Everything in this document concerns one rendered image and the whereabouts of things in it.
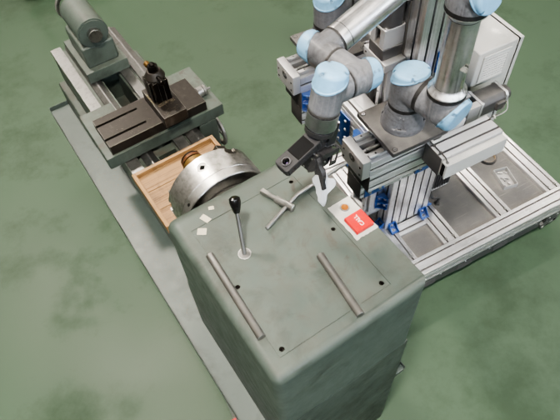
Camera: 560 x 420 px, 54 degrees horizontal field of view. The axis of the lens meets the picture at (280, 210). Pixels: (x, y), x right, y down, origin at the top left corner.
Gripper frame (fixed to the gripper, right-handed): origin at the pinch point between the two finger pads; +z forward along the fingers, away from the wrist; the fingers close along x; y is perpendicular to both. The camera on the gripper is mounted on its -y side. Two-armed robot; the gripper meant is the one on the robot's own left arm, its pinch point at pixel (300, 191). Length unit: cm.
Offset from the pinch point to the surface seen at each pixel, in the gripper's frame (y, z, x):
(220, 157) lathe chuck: 4.6, 17.7, 37.6
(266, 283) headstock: -15.3, 19.8, -7.0
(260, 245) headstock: -8.8, 18.3, 3.0
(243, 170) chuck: 7.3, 18.5, 29.3
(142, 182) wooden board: -1, 55, 75
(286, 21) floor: 203, 99, 203
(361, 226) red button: 14.0, 11.6, -12.3
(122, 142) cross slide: 0, 47, 91
